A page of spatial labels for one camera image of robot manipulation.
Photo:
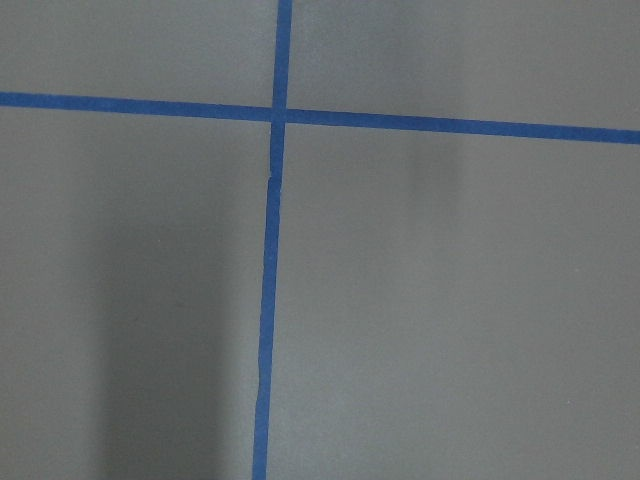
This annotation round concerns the brown paper table cover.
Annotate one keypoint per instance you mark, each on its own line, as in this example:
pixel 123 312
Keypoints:
pixel 319 239

